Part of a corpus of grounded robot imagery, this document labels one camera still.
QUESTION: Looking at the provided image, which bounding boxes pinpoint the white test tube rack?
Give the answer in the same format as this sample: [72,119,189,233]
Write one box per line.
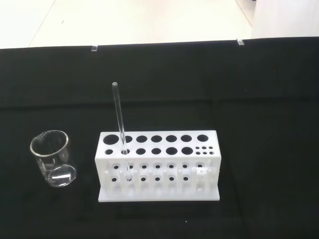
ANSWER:
[94,129,221,203]

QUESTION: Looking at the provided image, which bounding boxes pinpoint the black bench cloth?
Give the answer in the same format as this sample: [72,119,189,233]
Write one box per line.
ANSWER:
[0,36,319,239]

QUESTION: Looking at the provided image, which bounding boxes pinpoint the clear glass beaker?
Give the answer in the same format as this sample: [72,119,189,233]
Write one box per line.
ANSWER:
[30,129,77,188]

